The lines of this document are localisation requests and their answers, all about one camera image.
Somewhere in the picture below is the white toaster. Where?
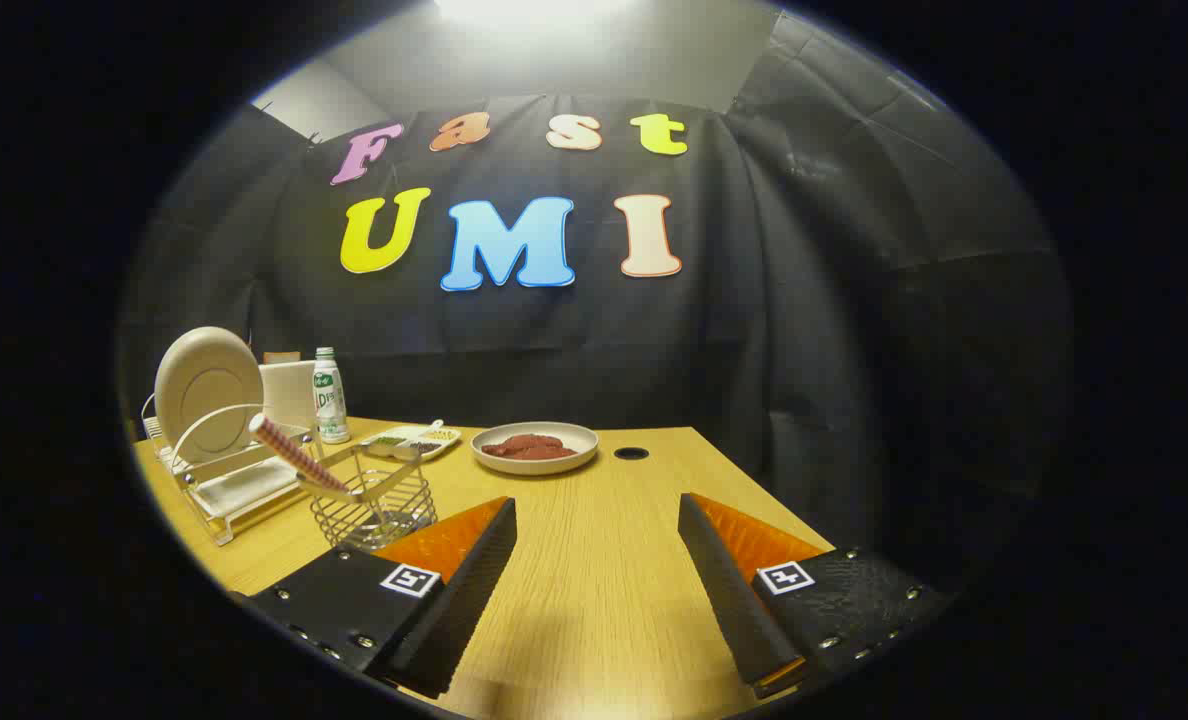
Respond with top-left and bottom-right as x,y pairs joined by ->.
257,359 -> 320,432

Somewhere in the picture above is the white divided dish with beans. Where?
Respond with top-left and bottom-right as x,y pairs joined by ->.
360,420 -> 462,462

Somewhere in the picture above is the beige dish with patties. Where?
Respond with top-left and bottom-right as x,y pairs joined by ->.
470,421 -> 601,476

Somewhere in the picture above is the white drink bottle green label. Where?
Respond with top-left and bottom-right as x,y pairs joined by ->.
312,347 -> 351,445

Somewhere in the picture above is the metal wire basket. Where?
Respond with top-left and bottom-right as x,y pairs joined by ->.
299,443 -> 439,553

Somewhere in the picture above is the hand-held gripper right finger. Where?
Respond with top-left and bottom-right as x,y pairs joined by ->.
677,492 -> 955,701

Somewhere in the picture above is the striped handle spoon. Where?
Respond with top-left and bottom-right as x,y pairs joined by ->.
248,413 -> 395,526

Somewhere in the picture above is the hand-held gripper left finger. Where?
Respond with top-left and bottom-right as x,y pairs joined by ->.
244,497 -> 518,701

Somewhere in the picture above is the beige round plate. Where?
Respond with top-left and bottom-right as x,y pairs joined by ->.
154,327 -> 265,464

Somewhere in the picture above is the white wire dish rack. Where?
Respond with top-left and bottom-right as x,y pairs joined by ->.
141,393 -> 320,547

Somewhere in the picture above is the black backdrop cloth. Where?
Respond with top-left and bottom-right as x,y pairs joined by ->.
119,10 -> 1075,601

